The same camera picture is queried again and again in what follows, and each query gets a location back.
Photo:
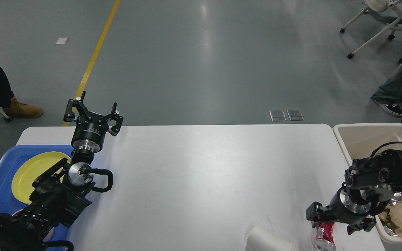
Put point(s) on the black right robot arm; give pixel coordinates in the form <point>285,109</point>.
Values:
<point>370,183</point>

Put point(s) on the yellow plate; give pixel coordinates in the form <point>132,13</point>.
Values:
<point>29,171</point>

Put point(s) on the beige plastic bin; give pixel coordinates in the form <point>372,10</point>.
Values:
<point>358,141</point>

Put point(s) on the white paper cup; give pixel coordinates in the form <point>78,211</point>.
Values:
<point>262,240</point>

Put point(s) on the white floor marker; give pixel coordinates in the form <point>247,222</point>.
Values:
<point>61,41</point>

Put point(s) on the red wrapper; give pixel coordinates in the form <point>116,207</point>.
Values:
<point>325,232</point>

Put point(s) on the office chair base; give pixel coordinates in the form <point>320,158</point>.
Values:
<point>387,12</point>

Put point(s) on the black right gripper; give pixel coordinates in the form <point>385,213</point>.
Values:
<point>344,210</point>

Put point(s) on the blue plastic tray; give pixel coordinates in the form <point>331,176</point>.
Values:
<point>24,232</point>

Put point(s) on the metal can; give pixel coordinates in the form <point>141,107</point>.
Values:
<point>324,246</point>

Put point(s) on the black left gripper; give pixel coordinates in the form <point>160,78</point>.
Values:
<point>90,131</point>

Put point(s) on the metal floor socket plates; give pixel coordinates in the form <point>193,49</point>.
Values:
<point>285,115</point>

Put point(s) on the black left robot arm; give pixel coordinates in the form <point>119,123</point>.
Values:
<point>79,178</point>

